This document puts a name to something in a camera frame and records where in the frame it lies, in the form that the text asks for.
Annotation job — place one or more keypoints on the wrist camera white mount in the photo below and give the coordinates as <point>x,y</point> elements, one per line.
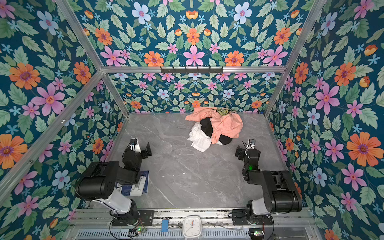
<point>134,145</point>
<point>251,144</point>

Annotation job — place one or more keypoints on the small blue card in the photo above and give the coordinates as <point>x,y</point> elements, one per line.
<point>165,226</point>

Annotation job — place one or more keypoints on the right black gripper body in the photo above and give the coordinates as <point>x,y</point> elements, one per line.
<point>242,152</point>

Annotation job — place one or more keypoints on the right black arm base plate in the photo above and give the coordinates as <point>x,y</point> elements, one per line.
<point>242,217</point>

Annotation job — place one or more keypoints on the white analog timer clock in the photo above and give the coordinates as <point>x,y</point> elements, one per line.
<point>192,227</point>

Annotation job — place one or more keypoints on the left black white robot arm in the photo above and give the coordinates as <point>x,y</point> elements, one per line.
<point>98,184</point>

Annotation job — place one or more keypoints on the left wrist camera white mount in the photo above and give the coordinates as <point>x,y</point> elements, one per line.
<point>134,145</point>

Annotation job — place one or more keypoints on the white slotted cable duct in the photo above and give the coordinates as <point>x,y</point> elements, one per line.
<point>156,234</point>

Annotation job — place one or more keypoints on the white cloth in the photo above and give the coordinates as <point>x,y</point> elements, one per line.
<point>200,141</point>

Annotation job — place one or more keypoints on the right green circuit board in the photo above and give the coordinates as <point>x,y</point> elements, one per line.
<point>256,234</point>

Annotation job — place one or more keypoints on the black hook rail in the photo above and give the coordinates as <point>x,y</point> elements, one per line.
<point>189,70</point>

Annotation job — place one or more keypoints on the white plastic device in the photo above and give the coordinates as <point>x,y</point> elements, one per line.
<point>140,188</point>

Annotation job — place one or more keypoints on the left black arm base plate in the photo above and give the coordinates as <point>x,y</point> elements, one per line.
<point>141,216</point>

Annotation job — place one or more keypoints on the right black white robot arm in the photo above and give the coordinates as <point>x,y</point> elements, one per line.
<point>280,194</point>

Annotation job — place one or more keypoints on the blue booklet with barcode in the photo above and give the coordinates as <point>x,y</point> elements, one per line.
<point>125,189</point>

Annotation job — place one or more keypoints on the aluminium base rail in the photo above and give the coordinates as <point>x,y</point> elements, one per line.
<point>210,216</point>

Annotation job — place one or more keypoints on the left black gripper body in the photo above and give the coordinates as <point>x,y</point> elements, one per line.
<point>144,150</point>

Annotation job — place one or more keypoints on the pink printed t-shirt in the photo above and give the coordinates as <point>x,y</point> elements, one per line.
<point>229,125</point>

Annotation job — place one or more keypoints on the black cloth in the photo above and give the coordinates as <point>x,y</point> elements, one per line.
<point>206,127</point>

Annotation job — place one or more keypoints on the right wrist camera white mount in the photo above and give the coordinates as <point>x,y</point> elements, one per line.
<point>251,144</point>

